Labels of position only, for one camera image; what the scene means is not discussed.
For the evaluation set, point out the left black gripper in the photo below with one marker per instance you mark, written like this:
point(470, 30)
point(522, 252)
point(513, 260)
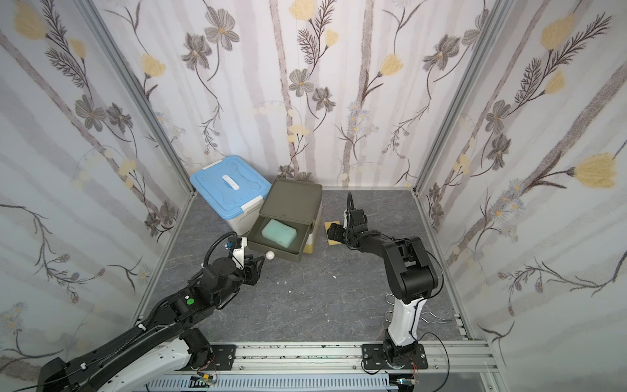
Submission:
point(251, 269)

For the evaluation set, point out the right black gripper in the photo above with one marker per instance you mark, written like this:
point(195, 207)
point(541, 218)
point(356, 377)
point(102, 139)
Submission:
point(349, 233)

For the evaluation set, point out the yellow green-backed sponge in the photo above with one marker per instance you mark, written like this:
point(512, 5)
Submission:
point(327, 226)

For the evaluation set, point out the green three-drawer cabinet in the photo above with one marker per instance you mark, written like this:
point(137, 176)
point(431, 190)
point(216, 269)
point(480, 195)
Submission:
point(293, 203)

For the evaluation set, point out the light green sponge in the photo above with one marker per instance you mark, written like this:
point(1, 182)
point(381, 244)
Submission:
point(279, 233)

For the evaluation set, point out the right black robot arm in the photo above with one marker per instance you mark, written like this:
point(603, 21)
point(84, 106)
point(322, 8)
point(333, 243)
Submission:
point(410, 274)

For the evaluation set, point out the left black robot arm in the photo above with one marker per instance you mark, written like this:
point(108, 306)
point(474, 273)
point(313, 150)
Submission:
point(165, 340)

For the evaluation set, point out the blue lid storage box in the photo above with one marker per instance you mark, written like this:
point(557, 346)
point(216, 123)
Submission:
point(234, 189)

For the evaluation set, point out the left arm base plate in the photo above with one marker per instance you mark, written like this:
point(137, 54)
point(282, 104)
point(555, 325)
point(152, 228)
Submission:
point(220, 356)

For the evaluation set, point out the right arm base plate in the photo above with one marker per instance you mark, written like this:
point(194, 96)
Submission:
point(386, 356)

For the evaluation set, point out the white cable duct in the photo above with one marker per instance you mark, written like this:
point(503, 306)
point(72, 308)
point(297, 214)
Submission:
point(287, 382)

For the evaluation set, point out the metal wire hook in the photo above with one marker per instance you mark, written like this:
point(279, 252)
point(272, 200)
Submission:
point(431, 316)

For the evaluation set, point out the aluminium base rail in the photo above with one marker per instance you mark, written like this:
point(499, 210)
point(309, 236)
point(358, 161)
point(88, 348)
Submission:
point(453, 365)

